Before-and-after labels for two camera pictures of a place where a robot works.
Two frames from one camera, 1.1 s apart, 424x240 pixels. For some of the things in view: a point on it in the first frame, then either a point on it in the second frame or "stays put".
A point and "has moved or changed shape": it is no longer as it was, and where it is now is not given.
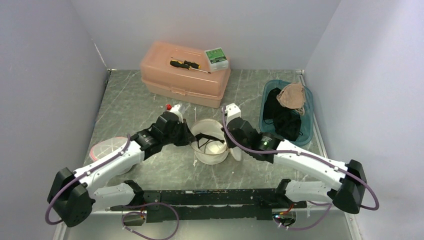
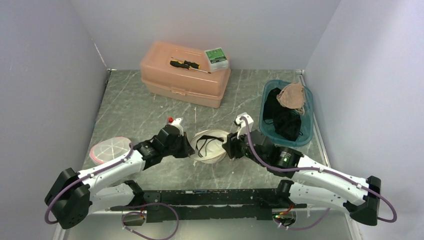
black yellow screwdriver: [187, 65] stays put
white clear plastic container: [208, 151] has moved or changed shape
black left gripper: [188, 137] → [187, 150]
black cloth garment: [286, 122] stays put
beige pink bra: [292, 96] stays put
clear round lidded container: [106, 146] stays put
